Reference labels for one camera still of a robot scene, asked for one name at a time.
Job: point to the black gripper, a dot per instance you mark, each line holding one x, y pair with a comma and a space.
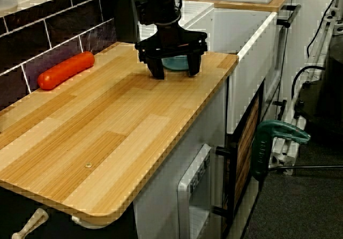
171, 39

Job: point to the light blue bowl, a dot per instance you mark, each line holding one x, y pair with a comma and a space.
175, 65

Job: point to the white toy kitchen cabinet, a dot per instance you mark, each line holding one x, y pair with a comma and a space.
241, 35

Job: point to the dark grey upright panel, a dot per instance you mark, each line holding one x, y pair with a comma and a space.
123, 8

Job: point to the wood slat cabinet door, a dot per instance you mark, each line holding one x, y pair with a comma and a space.
246, 148

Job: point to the orange-red toy sausage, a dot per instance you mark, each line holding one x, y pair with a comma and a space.
67, 68

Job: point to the grey toy dishwasher door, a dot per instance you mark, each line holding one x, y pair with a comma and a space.
185, 196

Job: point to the dark tiled backsplash with shelf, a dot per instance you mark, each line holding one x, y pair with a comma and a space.
32, 30

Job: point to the black bulky equipment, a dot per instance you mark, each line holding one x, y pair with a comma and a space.
332, 89

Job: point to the black metal rod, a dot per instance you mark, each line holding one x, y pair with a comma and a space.
308, 167

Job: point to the cream rounded hook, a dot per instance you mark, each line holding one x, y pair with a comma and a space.
88, 223

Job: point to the cream peg hook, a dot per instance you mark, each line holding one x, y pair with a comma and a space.
32, 221

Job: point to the aluminium frame rail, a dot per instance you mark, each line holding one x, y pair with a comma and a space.
281, 160

